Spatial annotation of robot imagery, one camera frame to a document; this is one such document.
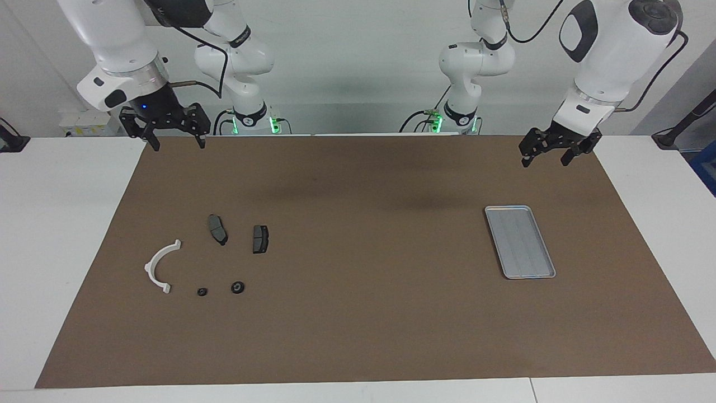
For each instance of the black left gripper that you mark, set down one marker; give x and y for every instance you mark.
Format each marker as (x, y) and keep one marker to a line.
(570, 137)

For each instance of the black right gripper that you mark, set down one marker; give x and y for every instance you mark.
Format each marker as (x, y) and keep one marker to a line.
(159, 109)

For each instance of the small black round part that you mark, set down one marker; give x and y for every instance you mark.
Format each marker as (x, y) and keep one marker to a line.
(234, 287)

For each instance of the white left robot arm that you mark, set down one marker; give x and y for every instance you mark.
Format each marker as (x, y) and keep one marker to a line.
(609, 56)

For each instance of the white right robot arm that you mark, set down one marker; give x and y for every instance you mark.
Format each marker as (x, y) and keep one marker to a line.
(117, 39)

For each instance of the silver metal tray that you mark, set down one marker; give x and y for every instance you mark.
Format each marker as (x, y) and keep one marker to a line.
(520, 243)

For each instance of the white box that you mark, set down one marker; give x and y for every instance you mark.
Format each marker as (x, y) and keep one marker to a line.
(89, 123)

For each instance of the dark grey curved brake pad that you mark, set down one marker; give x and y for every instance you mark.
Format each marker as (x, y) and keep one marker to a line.
(216, 228)

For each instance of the dark grey rectangular brake pad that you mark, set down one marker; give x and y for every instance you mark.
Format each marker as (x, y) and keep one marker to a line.
(260, 239)

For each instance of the blue object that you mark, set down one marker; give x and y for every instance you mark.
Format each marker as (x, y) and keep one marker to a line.
(706, 168)

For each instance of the black table clamp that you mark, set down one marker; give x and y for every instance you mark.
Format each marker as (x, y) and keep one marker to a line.
(11, 143)

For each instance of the brown table mat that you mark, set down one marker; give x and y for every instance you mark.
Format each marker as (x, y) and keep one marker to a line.
(363, 308)

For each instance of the white curved plastic bracket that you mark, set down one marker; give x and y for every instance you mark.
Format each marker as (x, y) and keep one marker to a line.
(149, 268)

